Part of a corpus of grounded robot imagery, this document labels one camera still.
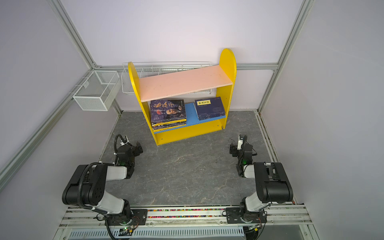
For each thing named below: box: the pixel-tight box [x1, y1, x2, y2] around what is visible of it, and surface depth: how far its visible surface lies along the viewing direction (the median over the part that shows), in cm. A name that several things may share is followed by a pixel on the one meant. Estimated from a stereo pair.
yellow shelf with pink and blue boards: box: [128, 48, 237, 103], surface depth 78 cm
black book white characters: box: [152, 122, 187, 130], surface depth 93 cm
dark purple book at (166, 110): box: [150, 99, 187, 124], surface depth 91 cm
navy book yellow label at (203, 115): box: [196, 111, 225, 120], surface depth 98 cm
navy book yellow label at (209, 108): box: [193, 96, 226, 121], surface depth 100 cm
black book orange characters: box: [151, 118, 187, 127], surface depth 91 cm
